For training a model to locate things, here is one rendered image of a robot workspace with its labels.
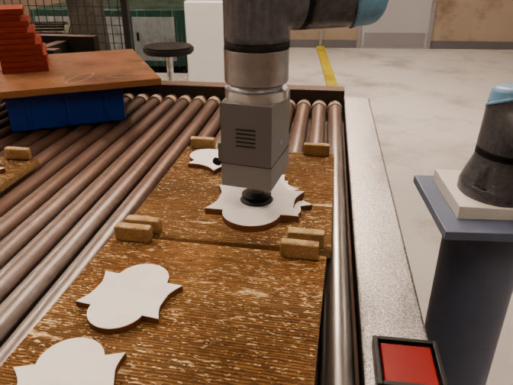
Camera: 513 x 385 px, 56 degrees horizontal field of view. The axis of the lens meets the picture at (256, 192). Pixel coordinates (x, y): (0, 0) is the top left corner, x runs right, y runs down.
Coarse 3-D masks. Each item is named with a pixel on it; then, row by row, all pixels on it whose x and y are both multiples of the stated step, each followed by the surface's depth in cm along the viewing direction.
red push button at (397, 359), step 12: (384, 348) 58; (396, 348) 58; (408, 348) 58; (420, 348) 58; (384, 360) 56; (396, 360) 56; (408, 360) 56; (420, 360) 56; (432, 360) 56; (384, 372) 55; (396, 372) 55; (408, 372) 55; (420, 372) 55; (432, 372) 55; (432, 384) 53
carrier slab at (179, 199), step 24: (192, 168) 105; (288, 168) 105; (312, 168) 105; (168, 192) 94; (192, 192) 94; (216, 192) 94; (312, 192) 94; (168, 216) 86; (192, 216) 86; (216, 216) 86; (312, 216) 86; (168, 240) 80; (192, 240) 79; (216, 240) 79; (240, 240) 79; (264, 240) 79
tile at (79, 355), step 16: (48, 352) 55; (64, 352) 55; (80, 352) 55; (96, 352) 55; (16, 368) 53; (32, 368) 53; (48, 368) 53; (64, 368) 53; (80, 368) 53; (96, 368) 53; (112, 368) 53; (32, 384) 51; (48, 384) 51; (64, 384) 51; (80, 384) 51; (96, 384) 51; (112, 384) 51
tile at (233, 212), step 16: (224, 192) 66; (240, 192) 66; (272, 192) 66; (288, 192) 66; (304, 192) 66; (208, 208) 62; (224, 208) 62; (240, 208) 62; (256, 208) 62; (272, 208) 62; (288, 208) 62; (240, 224) 58; (256, 224) 58; (272, 224) 59
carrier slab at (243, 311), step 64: (128, 256) 74; (192, 256) 74; (256, 256) 74; (320, 256) 74; (64, 320) 62; (192, 320) 62; (256, 320) 62; (320, 320) 62; (0, 384) 52; (128, 384) 52; (192, 384) 52; (256, 384) 52
